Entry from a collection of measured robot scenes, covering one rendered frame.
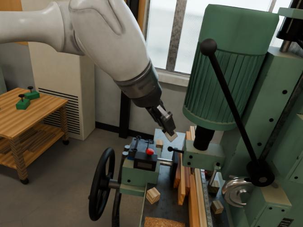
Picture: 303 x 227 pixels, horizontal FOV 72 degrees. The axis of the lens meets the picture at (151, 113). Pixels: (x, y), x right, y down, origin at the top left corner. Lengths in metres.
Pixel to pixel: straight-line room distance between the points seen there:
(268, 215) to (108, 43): 0.59
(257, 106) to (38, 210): 1.69
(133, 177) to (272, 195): 0.44
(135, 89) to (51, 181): 1.74
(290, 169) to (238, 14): 0.38
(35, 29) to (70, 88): 1.72
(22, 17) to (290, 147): 0.65
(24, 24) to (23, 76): 2.45
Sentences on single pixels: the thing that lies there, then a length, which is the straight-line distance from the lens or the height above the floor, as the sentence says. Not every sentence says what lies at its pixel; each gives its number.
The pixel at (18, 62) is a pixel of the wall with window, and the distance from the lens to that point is 2.90.
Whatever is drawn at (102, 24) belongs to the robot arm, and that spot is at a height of 1.46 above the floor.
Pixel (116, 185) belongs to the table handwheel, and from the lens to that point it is 0.91.
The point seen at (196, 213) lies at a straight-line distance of 0.73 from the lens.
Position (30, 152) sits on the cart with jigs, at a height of 0.18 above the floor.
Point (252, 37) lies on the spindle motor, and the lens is 0.54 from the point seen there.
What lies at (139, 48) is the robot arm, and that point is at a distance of 0.39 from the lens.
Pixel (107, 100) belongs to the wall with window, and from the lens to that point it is 2.41.
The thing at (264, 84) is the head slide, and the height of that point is 1.35.
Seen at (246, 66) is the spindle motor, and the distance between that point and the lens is 0.56.
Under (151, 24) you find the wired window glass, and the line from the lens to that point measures 2.10.
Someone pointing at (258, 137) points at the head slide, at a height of 1.19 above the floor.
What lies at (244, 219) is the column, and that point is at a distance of 0.87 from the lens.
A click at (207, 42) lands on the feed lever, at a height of 1.44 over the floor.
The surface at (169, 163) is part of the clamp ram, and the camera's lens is 0.82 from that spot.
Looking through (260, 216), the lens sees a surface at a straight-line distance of 0.70.
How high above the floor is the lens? 1.51
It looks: 30 degrees down
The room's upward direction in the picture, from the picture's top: 8 degrees clockwise
